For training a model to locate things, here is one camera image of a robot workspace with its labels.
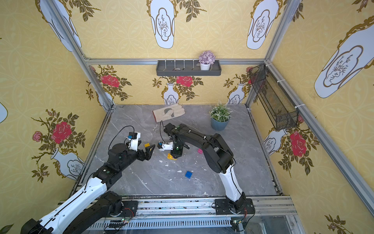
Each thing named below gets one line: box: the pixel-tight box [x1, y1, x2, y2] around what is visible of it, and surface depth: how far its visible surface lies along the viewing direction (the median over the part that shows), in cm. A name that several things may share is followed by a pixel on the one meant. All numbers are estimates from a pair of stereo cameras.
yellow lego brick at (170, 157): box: [167, 153, 178, 161], surface depth 92 cm
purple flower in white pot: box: [198, 50, 217, 71], surface depth 85 cm
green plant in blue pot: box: [208, 101, 234, 132], surface depth 100 cm
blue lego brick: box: [185, 170, 193, 179], surface depth 86 cm
